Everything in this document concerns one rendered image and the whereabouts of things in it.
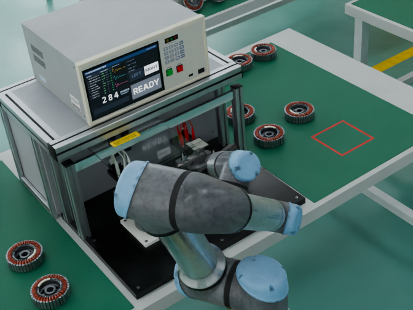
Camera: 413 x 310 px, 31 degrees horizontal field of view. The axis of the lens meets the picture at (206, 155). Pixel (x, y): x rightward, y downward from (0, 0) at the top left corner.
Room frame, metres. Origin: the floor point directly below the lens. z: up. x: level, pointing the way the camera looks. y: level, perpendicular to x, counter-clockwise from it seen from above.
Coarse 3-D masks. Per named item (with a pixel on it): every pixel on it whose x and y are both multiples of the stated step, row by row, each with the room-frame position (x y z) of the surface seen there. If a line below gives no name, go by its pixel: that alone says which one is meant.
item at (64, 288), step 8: (40, 280) 1.56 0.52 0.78; (48, 280) 1.55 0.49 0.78; (56, 280) 1.55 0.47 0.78; (64, 280) 1.54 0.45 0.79; (32, 288) 1.52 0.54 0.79; (40, 288) 1.53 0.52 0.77; (48, 288) 1.53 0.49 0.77; (56, 288) 1.54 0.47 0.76; (64, 288) 1.51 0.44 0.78; (32, 296) 1.50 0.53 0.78; (40, 296) 1.49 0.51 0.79; (48, 296) 1.49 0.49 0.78; (56, 296) 1.48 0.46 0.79; (64, 296) 1.49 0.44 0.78; (40, 304) 1.48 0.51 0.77; (48, 304) 1.47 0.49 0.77; (56, 304) 1.47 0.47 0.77
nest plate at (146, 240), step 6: (120, 222) 1.79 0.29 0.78; (126, 222) 1.78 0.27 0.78; (132, 222) 1.77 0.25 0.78; (126, 228) 1.76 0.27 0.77; (132, 228) 1.74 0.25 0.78; (132, 234) 1.73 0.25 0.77; (138, 234) 1.71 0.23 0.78; (144, 234) 1.71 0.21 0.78; (144, 240) 1.68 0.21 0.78; (150, 240) 1.68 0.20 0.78; (156, 240) 1.68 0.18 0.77; (144, 246) 1.67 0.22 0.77
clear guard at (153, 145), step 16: (144, 128) 1.87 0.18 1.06; (160, 128) 1.86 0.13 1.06; (96, 144) 1.81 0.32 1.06; (128, 144) 1.79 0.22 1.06; (144, 144) 1.78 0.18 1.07; (160, 144) 1.77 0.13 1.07; (176, 144) 1.77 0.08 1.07; (192, 144) 1.76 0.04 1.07; (112, 160) 1.72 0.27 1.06; (128, 160) 1.71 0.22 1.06; (144, 160) 1.70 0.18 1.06; (160, 160) 1.70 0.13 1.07; (176, 160) 1.70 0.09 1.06
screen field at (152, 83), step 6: (150, 78) 1.95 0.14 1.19; (156, 78) 1.96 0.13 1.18; (138, 84) 1.92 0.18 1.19; (144, 84) 1.94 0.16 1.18; (150, 84) 1.95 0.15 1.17; (156, 84) 1.96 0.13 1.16; (132, 90) 1.91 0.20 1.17; (138, 90) 1.92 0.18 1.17; (144, 90) 1.93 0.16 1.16; (150, 90) 1.94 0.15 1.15; (132, 96) 1.91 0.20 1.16; (138, 96) 1.92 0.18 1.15
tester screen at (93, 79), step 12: (156, 48) 1.97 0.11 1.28; (120, 60) 1.90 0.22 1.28; (132, 60) 1.92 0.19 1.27; (144, 60) 1.94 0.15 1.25; (156, 60) 1.96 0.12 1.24; (96, 72) 1.86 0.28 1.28; (108, 72) 1.88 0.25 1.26; (120, 72) 1.90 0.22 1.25; (156, 72) 1.96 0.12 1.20; (96, 84) 1.85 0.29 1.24; (108, 84) 1.87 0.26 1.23; (120, 84) 1.89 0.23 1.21; (132, 84) 1.91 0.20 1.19; (96, 96) 1.85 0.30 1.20; (120, 96) 1.89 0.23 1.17; (144, 96) 1.93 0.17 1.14; (96, 108) 1.85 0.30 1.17
